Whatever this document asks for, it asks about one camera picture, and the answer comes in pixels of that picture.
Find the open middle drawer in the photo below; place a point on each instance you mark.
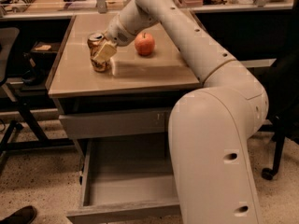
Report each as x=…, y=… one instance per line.
x=126, y=178

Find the dark shoe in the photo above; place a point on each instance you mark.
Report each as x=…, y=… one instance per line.
x=25, y=215

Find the orange soda can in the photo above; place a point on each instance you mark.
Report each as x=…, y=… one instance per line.
x=94, y=42

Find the closed top drawer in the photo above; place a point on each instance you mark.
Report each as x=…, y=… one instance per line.
x=115, y=123

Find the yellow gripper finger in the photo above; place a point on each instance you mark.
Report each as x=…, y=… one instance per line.
x=104, y=52

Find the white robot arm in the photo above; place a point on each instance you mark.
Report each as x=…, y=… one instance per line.
x=208, y=128

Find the black chair left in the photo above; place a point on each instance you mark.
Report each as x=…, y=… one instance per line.
x=8, y=37

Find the grey drawer cabinet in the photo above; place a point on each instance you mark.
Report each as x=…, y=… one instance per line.
x=132, y=82

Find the red apple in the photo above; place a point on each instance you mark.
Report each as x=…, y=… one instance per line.
x=144, y=44

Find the black office chair right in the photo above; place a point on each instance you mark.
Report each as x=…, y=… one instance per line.
x=281, y=82

